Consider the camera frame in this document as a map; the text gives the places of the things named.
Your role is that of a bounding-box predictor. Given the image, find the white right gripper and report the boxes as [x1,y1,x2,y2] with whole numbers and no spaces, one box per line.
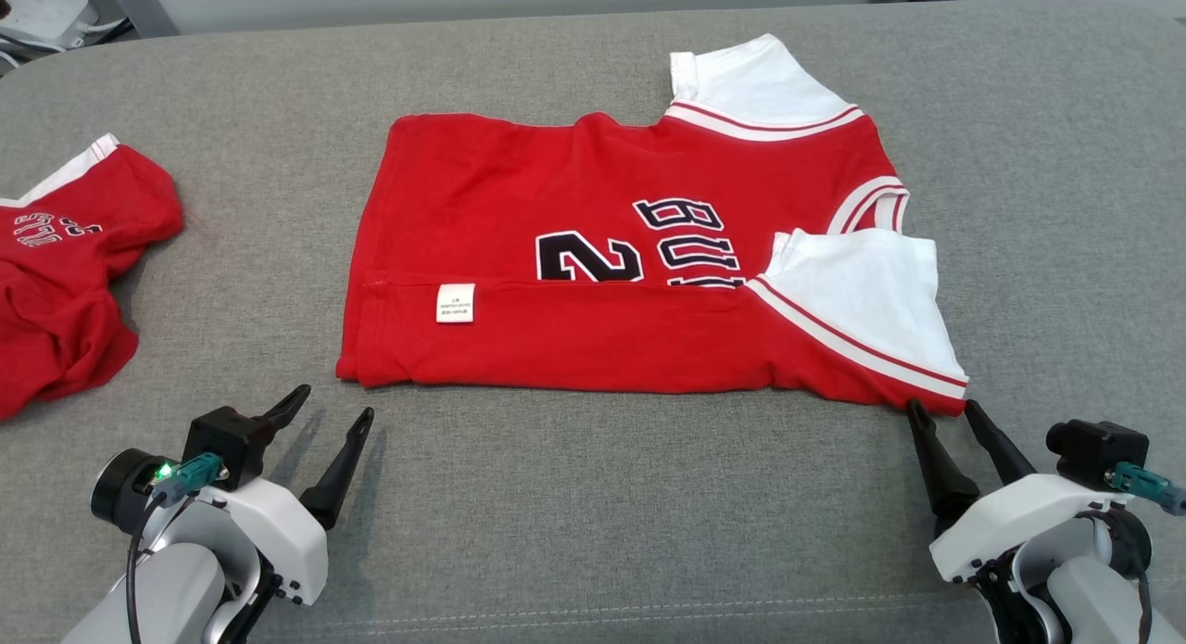
[905,398,1129,586]

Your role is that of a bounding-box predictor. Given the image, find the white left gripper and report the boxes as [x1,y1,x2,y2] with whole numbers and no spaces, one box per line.
[195,384,376,609]

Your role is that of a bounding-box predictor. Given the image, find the red white jersey shirt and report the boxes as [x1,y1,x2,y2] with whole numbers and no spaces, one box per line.
[335,34,970,417]

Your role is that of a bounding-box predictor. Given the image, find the red white-striped shorts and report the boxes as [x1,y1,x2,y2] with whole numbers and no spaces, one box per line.
[0,133,185,422]

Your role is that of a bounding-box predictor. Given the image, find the white power strip with sockets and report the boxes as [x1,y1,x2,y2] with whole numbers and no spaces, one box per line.
[0,0,100,54]

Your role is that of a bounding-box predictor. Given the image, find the teal left camera connector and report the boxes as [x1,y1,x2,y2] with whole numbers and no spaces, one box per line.
[151,451,229,507]

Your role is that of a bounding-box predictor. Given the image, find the teal camera connector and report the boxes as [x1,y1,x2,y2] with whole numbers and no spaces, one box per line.
[151,451,229,507]
[1104,461,1186,518]

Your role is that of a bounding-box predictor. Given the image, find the teal right camera connector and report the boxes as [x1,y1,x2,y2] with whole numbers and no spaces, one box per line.
[1104,461,1186,518]

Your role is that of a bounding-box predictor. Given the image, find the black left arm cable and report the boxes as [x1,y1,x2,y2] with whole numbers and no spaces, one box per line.
[126,496,168,644]

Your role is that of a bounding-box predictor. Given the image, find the white floor cable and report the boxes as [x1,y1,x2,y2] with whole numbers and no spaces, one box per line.
[74,18,132,48]

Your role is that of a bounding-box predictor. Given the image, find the slanted grey partition post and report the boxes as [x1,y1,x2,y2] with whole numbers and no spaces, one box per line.
[100,0,179,39]

